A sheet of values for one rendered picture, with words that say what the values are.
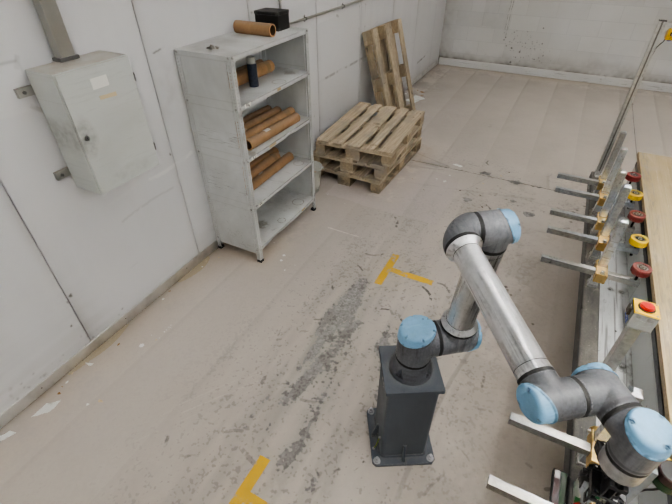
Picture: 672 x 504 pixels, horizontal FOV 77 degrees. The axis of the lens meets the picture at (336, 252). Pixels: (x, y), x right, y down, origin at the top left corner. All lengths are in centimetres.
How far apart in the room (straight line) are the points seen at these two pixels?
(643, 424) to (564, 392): 15
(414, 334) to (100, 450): 178
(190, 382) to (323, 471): 96
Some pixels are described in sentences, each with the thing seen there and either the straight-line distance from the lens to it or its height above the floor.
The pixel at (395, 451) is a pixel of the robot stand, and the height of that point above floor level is 7.
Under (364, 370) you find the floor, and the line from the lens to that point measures 269.
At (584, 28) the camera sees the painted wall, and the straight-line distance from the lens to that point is 850.
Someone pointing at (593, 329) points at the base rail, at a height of 70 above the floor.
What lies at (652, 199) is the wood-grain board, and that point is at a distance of 304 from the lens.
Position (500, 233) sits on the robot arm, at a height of 141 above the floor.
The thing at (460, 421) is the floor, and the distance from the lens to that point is 259.
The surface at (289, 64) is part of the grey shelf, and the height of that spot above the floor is 129.
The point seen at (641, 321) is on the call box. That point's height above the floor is 119.
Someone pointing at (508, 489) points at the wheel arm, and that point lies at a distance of 151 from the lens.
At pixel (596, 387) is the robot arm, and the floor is 137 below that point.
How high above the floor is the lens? 218
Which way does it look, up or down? 39 degrees down
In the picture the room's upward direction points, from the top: straight up
